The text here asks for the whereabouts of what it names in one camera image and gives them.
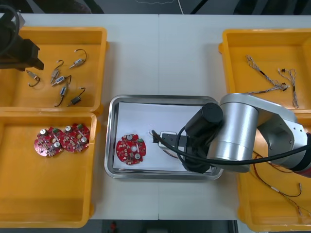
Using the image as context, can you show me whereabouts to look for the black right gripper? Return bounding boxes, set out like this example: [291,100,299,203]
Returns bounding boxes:
[181,143,215,175]

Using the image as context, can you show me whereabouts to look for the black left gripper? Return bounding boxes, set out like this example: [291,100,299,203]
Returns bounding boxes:
[0,33,45,71]

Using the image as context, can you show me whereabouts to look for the small metal solenoid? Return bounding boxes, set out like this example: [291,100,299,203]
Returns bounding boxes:
[25,69,41,87]
[67,87,86,107]
[50,59,65,84]
[69,49,88,69]

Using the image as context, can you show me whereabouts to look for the red-brown wire harness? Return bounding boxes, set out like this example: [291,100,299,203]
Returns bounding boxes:
[161,148,182,160]

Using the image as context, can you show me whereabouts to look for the steel tray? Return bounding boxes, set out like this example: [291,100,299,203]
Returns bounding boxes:
[104,95,224,180]

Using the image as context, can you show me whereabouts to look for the round red circuit board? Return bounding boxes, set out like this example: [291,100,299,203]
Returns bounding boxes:
[33,126,65,158]
[116,133,148,166]
[62,123,91,154]

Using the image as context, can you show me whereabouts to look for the blue-white twisted wire harness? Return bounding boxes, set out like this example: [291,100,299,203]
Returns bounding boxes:
[244,85,291,96]
[277,68,300,109]
[245,54,291,89]

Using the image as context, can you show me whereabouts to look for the blue label metal solenoid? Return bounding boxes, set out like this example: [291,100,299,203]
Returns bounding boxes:
[51,74,72,88]
[54,81,70,108]

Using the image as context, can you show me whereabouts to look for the yellow-orange plastic bin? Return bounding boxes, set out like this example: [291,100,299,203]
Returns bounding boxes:
[236,114,311,232]
[0,110,98,229]
[0,26,109,115]
[218,28,311,113]

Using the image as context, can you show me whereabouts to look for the thin white wire harness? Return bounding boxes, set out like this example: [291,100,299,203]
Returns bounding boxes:
[146,123,158,144]

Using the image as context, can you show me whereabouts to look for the thin red wire harness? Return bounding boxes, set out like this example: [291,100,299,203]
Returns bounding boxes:
[267,162,295,173]

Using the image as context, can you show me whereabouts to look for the red and black wire harness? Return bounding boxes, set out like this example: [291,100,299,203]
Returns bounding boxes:
[251,150,303,198]

